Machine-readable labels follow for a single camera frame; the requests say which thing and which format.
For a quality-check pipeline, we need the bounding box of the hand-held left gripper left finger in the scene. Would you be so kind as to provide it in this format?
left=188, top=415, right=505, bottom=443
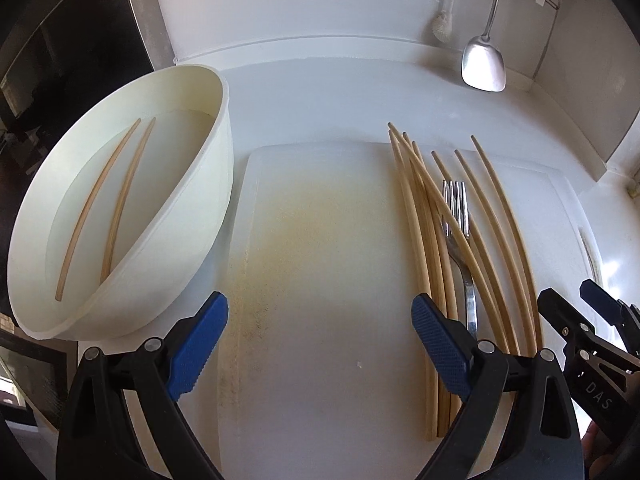
left=56, top=291, right=229, bottom=480

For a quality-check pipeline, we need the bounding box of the steel spatula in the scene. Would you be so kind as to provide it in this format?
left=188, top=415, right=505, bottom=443
left=460, top=0, right=510, bottom=93

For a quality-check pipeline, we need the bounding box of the black glass cooktop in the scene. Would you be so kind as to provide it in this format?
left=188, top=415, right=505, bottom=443
left=0, top=310, right=68, bottom=433

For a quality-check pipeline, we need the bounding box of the large white bowl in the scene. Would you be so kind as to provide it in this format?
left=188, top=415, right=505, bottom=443
left=6, top=64, right=236, bottom=342

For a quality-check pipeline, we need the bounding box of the wooden chopstick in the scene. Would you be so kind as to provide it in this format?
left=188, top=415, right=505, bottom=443
left=100, top=117, right=157, bottom=285
left=54, top=118, right=142, bottom=303

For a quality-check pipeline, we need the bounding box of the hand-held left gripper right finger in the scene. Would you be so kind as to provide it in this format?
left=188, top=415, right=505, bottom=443
left=411, top=294, right=586, bottom=480

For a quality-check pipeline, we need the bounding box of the white plastic cutting board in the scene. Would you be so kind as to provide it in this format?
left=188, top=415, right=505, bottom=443
left=220, top=142, right=608, bottom=480

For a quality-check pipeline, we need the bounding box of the bunch of chopsticks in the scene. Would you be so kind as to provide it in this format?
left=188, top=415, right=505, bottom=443
left=387, top=122, right=543, bottom=442

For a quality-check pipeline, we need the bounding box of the white long-handled brush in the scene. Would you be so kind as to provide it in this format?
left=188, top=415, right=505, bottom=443
left=431, top=0, right=460, bottom=43

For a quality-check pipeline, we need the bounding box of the steel fork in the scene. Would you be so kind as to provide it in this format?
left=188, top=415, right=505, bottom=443
left=441, top=180, right=481, bottom=346

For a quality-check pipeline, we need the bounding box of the black glass backsplash panel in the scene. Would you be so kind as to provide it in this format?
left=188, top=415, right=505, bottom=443
left=0, top=0, right=176, bottom=161

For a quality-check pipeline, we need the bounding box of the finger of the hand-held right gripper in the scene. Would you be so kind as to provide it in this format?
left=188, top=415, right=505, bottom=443
left=537, top=287, right=608, bottom=376
left=579, top=280, right=640, bottom=361

